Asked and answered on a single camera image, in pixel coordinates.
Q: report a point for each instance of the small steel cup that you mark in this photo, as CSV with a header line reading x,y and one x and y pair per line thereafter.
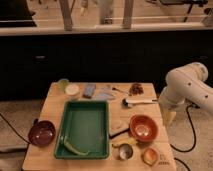
x,y
125,151

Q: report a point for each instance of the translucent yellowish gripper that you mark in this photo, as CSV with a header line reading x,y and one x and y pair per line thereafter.
x,y
168,114

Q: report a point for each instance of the small metal spoon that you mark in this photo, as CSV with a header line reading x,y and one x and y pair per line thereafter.
x,y
116,89

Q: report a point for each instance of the yellow banana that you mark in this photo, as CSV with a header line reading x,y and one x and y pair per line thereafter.
x,y
130,141

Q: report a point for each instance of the brown dried cluster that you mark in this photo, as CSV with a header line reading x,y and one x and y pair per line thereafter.
x,y
136,89

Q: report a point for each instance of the green plastic tray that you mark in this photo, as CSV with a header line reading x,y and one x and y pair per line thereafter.
x,y
86,125

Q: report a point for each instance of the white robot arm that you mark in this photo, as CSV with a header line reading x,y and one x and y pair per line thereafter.
x,y
186,82

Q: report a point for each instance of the small orange dish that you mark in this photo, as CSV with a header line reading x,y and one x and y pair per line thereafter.
x,y
150,156

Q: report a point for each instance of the orange red bowl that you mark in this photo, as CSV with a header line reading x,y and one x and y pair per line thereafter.
x,y
143,128

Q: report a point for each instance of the white round container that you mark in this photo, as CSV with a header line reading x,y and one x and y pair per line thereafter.
x,y
72,90

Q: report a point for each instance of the dark red bowl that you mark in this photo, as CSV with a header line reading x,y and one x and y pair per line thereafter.
x,y
42,133

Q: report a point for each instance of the light blue cloth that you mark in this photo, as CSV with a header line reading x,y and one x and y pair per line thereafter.
x,y
104,94

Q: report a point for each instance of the green cup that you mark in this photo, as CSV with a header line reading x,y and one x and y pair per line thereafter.
x,y
63,83

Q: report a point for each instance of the wooden spatula black handle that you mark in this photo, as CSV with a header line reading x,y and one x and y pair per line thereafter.
x,y
117,127

